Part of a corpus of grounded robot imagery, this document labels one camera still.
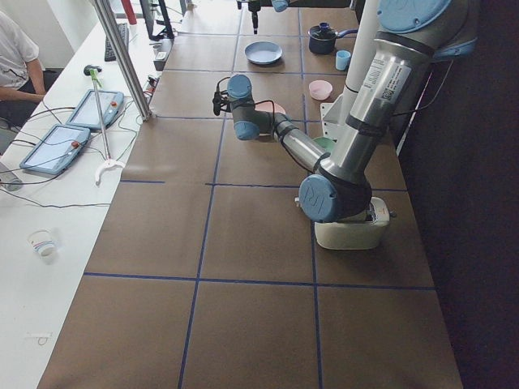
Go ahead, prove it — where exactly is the black keyboard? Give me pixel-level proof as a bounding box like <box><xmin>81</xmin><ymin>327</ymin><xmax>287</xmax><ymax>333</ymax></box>
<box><xmin>104</xmin><ymin>22</ymin><xmax>130</xmax><ymax>62</ymax></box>

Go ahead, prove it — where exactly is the paper cup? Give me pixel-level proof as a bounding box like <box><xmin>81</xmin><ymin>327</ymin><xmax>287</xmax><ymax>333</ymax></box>
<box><xmin>28</xmin><ymin>229</ymin><xmax>57</xmax><ymax>259</ymax></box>

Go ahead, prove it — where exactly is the blue plate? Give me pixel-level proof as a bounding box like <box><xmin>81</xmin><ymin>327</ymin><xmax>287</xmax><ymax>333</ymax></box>
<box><xmin>244</xmin><ymin>41</ymin><xmax>283</xmax><ymax>66</ymax></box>

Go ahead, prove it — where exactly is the red cylinder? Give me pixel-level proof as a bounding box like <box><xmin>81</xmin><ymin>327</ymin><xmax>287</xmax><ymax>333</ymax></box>
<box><xmin>121</xmin><ymin>0</ymin><xmax>137</xmax><ymax>25</ymax></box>

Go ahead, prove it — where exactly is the teach pendant tablet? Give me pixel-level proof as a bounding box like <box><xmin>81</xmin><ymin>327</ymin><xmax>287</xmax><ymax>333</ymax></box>
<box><xmin>19</xmin><ymin>124</ymin><xmax>91</xmax><ymax>175</ymax></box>
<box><xmin>66</xmin><ymin>89</ymin><xmax>124</xmax><ymax>132</ymax></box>

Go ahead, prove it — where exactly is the aluminium frame post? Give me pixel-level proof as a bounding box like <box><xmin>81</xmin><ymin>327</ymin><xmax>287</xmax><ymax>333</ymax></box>
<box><xmin>92</xmin><ymin>0</ymin><xmax>152</xmax><ymax>122</ymax></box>

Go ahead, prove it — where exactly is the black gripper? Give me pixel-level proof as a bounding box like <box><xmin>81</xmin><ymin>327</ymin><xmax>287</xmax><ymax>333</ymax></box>
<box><xmin>229</xmin><ymin>97</ymin><xmax>255</xmax><ymax>122</ymax></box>

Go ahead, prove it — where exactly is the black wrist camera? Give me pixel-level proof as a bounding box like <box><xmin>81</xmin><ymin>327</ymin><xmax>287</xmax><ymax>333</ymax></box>
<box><xmin>212</xmin><ymin>91</ymin><xmax>229</xmax><ymax>116</ymax></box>

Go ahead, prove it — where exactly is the black monitor stand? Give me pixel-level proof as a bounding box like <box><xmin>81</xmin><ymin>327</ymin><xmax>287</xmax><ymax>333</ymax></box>
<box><xmin>139</xmin><ymin>0</ymin><xmax>174</xmax><ymax>41</ymax></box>

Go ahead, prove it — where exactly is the pink bowl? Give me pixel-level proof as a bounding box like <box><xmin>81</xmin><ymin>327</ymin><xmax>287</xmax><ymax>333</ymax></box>
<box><xmin>308</xmin><ymin>79</ymin><xmax>333</xmax><ymax>101</ymax></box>

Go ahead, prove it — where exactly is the far teach pendant tablet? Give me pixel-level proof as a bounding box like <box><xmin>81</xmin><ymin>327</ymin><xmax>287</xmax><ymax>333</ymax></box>
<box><xmin>66</xmin><ymin>89</ymin><xmax>124</xmax><ymax>132</ymax></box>

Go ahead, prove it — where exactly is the green bowl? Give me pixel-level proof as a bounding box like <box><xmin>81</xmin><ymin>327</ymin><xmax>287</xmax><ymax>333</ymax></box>
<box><xmin>314</xmin><ymin>137</ymin><xmax>336</xmax><ymax>153</ymax></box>

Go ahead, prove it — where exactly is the near teach pendant tablet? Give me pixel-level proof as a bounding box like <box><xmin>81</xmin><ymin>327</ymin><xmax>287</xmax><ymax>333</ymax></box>
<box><xmin>19</xmin><ymin>124</ymin><xmax>91</xmax><ymax>175</ymax></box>

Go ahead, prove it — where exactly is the dark blue pot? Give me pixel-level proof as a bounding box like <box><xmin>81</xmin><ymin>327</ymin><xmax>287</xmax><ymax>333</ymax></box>
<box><xmin>308</xmin><ymin>22</ymin><xmax>358</xmax><ymax>54</ymax></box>

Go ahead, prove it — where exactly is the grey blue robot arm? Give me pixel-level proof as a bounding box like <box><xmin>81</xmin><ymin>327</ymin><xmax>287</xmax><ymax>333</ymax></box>
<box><xmin>223</xmin><ymin>1</ymin><xmax>480</xmax><ymax>223</ymax></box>

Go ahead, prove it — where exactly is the pink plate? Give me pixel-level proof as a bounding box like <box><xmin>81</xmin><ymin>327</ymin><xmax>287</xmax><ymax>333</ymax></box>
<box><xmin>255</xmin><ymin>100</ymin><xmax>286</xmax><ymax>137</ymax></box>

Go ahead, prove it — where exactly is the seated person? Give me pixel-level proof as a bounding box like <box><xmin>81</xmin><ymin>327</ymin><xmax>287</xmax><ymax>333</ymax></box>
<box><xmin>1</xmin><ymin>13</ymin><xmax>46</xmax><ymax>127</ymax></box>

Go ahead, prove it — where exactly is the white pole with base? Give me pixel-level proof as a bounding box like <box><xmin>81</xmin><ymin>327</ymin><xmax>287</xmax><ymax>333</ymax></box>
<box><xmin>321</xmin><ymin>0</ymin><xmax>380</xmax><ymax>141</ymax></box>

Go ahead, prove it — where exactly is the reacher grabber tool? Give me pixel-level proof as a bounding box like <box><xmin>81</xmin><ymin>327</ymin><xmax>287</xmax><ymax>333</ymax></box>
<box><xmin>84</xmin><ymin>65</ymin><xmax>126</xmax><ymax>186</ymax></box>

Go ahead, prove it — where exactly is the light blue cup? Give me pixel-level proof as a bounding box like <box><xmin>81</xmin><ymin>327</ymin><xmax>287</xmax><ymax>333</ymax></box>
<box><xmin>335</xmin><ymin>50</ymin><xmax>351</xmax><ymax>71</ymax></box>

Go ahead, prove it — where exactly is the white toaster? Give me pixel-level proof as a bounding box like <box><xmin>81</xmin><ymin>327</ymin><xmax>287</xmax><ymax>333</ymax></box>
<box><xmin>315</xmin><ymin>197</ymin><xmax>390</xmax><ymax>250</ymax></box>

